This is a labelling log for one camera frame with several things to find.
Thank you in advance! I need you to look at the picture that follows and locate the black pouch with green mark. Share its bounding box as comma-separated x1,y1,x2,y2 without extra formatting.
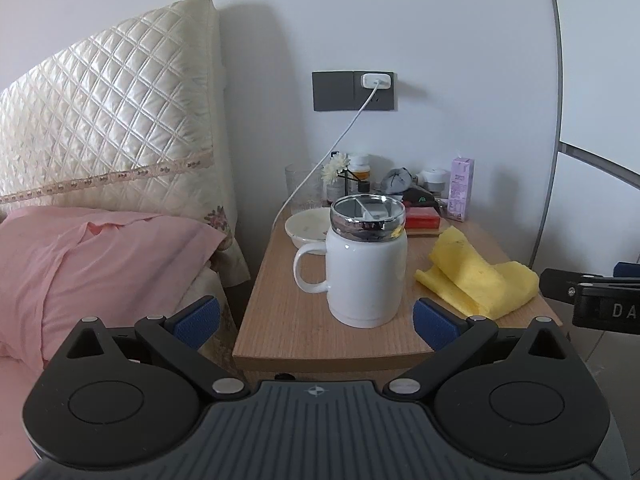
402,186,442,209

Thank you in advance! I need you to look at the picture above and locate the white pill bottle orange label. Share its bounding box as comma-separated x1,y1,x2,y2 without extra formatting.
348,154,372,182

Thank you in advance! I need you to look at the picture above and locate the white round jar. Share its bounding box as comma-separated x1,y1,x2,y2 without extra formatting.
417,167,449,196

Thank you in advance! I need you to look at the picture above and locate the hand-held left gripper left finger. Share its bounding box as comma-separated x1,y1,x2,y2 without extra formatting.
47,296,252,404

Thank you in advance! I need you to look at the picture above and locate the cream quilted headboard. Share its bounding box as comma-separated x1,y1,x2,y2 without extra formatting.
0,0,251,288

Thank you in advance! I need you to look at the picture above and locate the white mug with chrome lid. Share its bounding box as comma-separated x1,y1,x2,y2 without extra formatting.
292,194,408,330

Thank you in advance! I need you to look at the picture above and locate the white ceramic bowl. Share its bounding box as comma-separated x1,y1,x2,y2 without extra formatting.
285,208,332,249

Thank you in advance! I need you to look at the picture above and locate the white artificial flower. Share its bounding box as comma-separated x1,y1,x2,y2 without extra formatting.
321,152,351,186

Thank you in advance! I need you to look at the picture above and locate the white charging cable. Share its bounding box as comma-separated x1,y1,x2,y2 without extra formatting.
270,85,379,241

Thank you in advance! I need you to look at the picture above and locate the grey crumpled cloth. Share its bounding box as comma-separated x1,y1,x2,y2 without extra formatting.
382,167,416,196

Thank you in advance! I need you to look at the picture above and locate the clear drinking glass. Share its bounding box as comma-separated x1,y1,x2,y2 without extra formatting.
285,164,326,213

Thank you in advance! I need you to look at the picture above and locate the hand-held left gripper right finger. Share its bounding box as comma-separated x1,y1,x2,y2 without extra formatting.
382,297,583,404

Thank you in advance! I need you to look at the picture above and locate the purple carton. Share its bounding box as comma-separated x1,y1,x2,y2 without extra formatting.
448,157,475,223

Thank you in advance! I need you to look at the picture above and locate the yellow cleaning cloth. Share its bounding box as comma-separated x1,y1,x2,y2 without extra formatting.
414,225,540,321

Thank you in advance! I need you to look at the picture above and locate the wooden nightstand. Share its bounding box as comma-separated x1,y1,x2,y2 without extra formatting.
232,207,564,387

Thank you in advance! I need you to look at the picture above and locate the red box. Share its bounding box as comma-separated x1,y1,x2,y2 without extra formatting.
404,207,441,230

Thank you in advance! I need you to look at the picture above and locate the grey wall socket panel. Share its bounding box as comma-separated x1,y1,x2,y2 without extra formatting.
312,70,399,112

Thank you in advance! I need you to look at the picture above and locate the pink pillow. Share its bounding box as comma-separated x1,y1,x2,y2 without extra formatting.
0,206,227,372

